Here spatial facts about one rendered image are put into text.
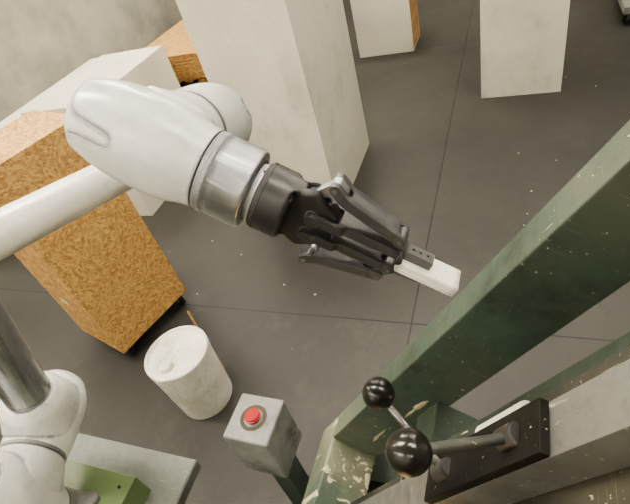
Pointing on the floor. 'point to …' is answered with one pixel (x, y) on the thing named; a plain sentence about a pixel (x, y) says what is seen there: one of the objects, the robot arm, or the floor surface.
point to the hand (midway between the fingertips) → (427, 270)
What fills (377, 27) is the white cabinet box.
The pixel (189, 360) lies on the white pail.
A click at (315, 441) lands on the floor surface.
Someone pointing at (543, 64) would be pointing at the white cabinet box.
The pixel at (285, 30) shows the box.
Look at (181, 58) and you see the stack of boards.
